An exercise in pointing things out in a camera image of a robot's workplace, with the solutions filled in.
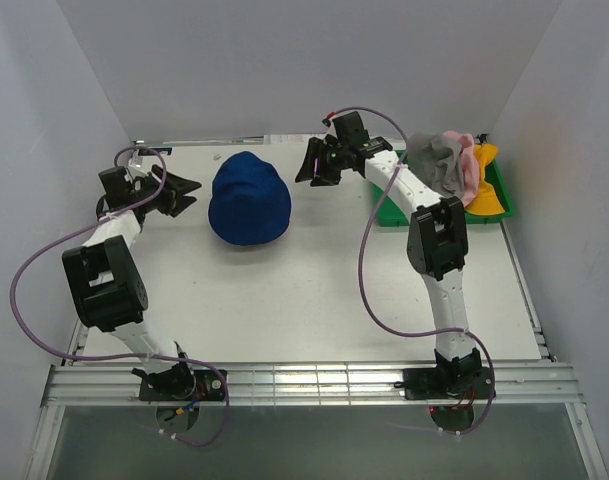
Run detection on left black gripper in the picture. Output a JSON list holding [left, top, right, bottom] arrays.
[[130, 164, 201, 218]]

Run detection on blue bucket hat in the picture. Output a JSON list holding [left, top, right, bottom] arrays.
[[208, 151, 292, 247]]

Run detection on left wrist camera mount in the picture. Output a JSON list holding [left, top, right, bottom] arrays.
[[126, 148, 146, 175]]

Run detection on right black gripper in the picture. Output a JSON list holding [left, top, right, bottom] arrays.
[[295, 137, 349, 187]]

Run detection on pink bucket hat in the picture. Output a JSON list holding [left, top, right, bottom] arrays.
[[444, 131, 480, 207]]

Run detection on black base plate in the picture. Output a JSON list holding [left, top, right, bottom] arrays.
[[393, 367, 496, 400], [137, 369, 226, 402]]

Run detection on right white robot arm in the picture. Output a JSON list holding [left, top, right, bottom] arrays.
[[295, 107, 484, 400]]

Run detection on grey bucket hat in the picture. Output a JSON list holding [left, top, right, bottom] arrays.
[[407, 133, 465, 199]]

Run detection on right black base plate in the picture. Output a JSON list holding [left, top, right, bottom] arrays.
[[393, 367, 496, 400]]

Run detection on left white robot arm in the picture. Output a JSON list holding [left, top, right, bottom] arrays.
[[62, 165, 201, 400]]

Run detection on aluminium rail frame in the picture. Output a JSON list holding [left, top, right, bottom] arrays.
[[26, 134, 609, 480]]

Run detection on yellow bucket hat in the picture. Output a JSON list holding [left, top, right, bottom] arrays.
[[466, 143, 505, 217]]

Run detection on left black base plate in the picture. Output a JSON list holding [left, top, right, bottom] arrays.
[[137, 369, 226, 402]]

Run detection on green plastic tray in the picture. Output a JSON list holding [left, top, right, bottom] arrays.
[[376, 161, 515, 227]]

